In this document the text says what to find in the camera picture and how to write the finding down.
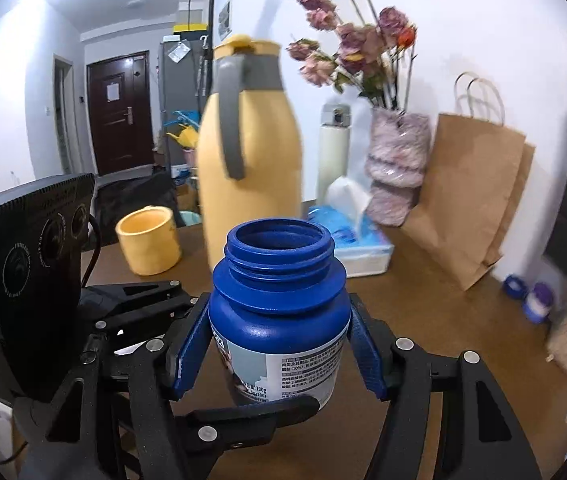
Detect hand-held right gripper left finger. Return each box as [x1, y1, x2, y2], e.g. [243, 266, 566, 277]
[13, 296, 211, 480]

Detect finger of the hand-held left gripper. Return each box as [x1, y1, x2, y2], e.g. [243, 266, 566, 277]
[79, 280, 199, 341]
[183, 397, 320, 480]

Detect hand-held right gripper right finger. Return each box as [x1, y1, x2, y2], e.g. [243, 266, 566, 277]
[346, 292, 544, 480]

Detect blue plastic bottle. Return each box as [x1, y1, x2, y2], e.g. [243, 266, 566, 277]
[208, 218, 353, 410]

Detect yellow cup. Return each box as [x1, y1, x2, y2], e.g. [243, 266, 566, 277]
[116, 206, 182, 276]

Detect blue tissue pack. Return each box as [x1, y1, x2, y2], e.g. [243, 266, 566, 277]
[307, 177, 395, 277]

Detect black chair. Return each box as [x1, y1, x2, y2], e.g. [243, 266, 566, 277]
[94, 172, 179, 246]

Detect blue bottle cap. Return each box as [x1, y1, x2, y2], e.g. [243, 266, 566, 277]
[503, 275, 528, 301]

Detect yellow watering can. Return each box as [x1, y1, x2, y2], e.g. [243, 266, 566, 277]
[166, 125, 199, 150]

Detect dark brown door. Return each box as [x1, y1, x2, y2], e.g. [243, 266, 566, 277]
[86, 52, 150, 176]

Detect purple lid jar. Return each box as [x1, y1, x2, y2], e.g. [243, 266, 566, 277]
[523, 282, 555, 324]

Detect yellow thermos jug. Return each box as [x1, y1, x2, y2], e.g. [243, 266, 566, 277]
[197, 35, 304, 271]

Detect brown paper bag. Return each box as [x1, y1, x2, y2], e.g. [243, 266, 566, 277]
[403, 72, 527, 291]
[481, 77, 535, 267]

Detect white thermos bottle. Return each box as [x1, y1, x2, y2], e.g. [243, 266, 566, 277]
[317, 103, 353, 206]

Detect pink patterned vase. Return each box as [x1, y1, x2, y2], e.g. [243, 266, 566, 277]
[366, 106, 431, 227]

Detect grey refrigerator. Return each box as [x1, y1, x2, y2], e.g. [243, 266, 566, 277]
[157, 37, 211, 171]

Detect yellow box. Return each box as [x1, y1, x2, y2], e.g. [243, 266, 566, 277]
[173, 22, 209, 41]

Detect black studio lamp stand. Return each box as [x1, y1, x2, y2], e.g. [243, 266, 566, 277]
[154, 0, 221, 98]

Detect dried pink flowers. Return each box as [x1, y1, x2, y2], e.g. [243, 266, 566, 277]
[286, 0, 419, 111]

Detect black cable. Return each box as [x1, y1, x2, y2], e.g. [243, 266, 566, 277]
[80, 215, 103, 288]

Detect wall picture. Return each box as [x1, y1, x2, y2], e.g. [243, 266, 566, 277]
[217, 0, 234, 41]

